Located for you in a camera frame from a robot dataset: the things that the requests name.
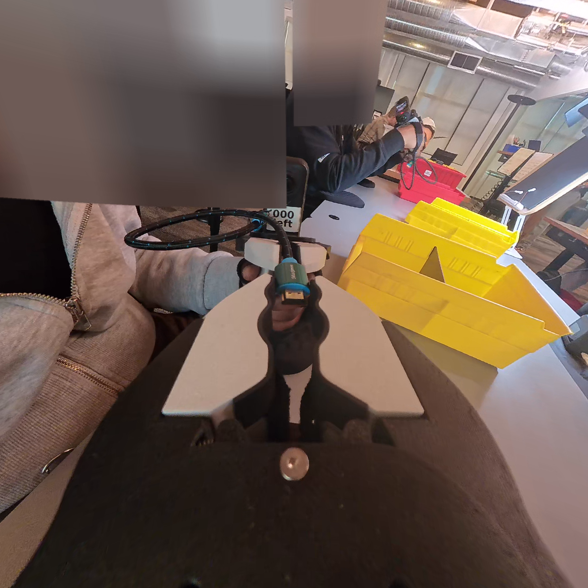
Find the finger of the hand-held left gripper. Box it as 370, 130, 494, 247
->
244, 237, 285, 276
293, 243, 330, 275

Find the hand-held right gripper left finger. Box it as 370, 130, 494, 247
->
162, 274, 278, 423

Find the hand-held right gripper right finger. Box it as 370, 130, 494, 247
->
303, 275, 424, 419

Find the black braided hdmi cable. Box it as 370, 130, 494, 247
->
124, 209, 309, 308
399, 154, 439, 190

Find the large yellow plastic bin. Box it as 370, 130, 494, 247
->
337, 213, 573, 369

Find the person's left forearm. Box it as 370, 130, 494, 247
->
129, 234, 244, 318

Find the person's left hand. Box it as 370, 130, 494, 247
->
238, 258, 306, 332

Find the black bin divider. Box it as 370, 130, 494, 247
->
420, 247, 447, 282

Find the red plastic bin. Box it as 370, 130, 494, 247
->
397, 158, 468, 204

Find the black floor lamp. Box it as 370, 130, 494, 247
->
462, 94, 537, 196

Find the black panel on white stand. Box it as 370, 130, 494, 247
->
498, 133, 588, 232

